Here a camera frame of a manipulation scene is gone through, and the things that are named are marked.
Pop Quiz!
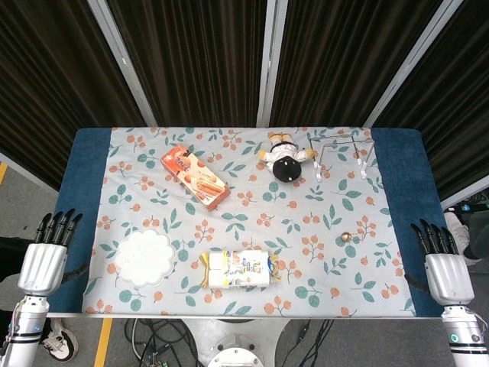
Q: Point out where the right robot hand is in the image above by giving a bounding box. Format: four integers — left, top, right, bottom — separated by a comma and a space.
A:
403, 218, 476, 307

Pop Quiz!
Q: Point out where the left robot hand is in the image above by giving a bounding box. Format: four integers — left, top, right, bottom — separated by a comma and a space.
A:
17, 208, 89, 297

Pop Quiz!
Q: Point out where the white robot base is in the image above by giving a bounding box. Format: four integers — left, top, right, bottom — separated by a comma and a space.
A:
183, 317, 291, 367

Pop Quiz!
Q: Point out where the white shoe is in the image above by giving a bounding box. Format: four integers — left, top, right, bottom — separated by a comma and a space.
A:
445, 212, 470, 254

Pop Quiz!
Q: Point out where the black floor equipment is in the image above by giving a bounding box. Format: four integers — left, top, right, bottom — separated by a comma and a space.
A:
444, 196, 489, 216

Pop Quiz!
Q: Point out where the black and white sneaker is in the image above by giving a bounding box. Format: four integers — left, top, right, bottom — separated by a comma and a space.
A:
40, 319, 79, 362

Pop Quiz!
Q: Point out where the blue table mat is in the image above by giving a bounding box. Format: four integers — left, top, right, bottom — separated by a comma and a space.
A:
47, 127, 471, 319

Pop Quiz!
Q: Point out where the white flower-shaped plate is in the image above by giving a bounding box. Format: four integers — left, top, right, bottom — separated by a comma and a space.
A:
114, 229, 179, 287

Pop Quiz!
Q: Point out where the dark pleated partition panel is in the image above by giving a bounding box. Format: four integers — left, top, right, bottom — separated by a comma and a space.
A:
267, 0, 455, 128
106, 0, 276, 128
0, 0, 157, 192
368, 0, 489, 209

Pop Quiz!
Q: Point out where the orange biscuit box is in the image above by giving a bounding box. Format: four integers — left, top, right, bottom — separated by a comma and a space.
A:
159, 144, 232, 213

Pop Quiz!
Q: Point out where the plush doll with black hair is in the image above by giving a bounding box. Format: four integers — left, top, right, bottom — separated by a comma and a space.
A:
257, 132, 315, 184

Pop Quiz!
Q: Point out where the plastic pack of white rolls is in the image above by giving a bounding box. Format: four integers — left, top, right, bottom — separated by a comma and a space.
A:
197, 248, 286, 290

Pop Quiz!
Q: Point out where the floral tablecloth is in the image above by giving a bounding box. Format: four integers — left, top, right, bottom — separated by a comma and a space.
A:
82, 125, 416, 318

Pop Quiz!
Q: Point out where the black floor cables bundle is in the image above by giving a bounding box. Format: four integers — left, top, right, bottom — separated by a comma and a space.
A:
124, 317, 337, 367

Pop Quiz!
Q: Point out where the metal wire rack stand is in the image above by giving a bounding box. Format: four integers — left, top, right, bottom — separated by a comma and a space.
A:
307, 128, 375, 183

